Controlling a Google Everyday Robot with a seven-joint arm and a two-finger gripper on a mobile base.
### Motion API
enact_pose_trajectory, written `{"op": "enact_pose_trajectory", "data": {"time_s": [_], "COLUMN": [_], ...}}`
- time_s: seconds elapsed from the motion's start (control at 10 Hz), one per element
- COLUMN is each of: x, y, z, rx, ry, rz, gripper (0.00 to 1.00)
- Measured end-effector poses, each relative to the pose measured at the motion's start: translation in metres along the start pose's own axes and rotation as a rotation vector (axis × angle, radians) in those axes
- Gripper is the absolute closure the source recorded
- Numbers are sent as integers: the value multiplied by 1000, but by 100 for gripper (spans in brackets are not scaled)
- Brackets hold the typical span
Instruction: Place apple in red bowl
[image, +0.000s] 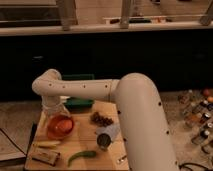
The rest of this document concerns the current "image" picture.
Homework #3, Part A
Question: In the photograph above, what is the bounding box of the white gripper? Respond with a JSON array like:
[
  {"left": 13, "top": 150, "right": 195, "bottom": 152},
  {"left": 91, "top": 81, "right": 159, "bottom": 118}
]
[{"left": 42, "top": 103, "right": 70, "bottom": 116}]

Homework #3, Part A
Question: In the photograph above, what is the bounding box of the orange apple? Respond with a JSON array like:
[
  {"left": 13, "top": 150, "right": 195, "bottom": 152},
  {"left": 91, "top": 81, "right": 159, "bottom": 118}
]
[{"left": 56, "top": 120, "right": 72, "bottom": 132}]

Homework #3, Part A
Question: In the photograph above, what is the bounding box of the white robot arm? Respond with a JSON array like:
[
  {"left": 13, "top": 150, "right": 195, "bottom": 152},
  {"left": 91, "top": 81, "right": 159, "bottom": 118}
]
[{"left": 32, "top": 69, "right": 179, "bottom": 171}]

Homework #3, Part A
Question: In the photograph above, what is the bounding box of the red bowl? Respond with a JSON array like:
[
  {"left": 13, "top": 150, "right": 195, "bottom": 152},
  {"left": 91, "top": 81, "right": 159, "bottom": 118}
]
[{"left": 46, "top": 115, "right": 74, "bottom": 140}]

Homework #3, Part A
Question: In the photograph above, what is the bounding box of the green rectangular container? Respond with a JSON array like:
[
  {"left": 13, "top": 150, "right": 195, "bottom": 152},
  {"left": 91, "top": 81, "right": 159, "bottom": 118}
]
[{"left": 64, "top": 98, "right": 94, "bottom": 109}]

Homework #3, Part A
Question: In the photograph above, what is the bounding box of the yellow banana piece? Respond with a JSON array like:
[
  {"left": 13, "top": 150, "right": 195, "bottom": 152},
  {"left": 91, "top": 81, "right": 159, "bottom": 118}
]
[{"left": 36, "top": 141, "right": 61, "bottom": 148}]

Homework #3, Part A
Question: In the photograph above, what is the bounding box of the bunch of dark grapes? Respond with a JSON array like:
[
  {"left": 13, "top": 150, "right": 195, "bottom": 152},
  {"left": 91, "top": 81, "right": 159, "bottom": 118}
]
[{"left": 90, "top": 112, "right": 114, "bottom": 127}]

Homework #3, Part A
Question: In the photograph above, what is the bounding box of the brown rectangular sponge block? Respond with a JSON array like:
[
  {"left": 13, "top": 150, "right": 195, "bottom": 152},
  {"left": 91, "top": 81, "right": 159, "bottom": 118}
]
[{"left": 32, "top": 148, "right": 60, "bottom": 166}]

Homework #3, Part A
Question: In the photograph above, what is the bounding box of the wooden cutting board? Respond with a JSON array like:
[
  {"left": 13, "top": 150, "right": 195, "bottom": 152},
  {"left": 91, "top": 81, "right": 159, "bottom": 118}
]
[{"left": 24, "top": 101, "right": 129, "bottom": 171}]

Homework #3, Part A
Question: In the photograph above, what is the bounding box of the silver tin can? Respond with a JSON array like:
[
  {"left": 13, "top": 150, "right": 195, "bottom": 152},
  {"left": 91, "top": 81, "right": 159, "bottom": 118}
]
[{"left": 96, "top": 124, "right": 120, "bottom": 150}]

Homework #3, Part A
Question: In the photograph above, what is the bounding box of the metal spoon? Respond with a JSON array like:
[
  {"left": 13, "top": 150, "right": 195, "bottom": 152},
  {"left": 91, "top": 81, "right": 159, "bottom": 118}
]
[{"left": 116, "top": 155, "right": 127, "bottom": 164}]

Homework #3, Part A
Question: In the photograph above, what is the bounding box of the spice bottle rack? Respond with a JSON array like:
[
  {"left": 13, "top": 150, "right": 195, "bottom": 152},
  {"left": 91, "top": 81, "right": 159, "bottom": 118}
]
[{"left": 178, "top": 89, "right": 213, "bottom": 145}]

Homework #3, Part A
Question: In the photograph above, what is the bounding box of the black cable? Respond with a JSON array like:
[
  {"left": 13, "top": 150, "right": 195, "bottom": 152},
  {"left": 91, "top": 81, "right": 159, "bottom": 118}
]
[{"left": 0, "top": 128, "right": 28, "bottom": 156}]

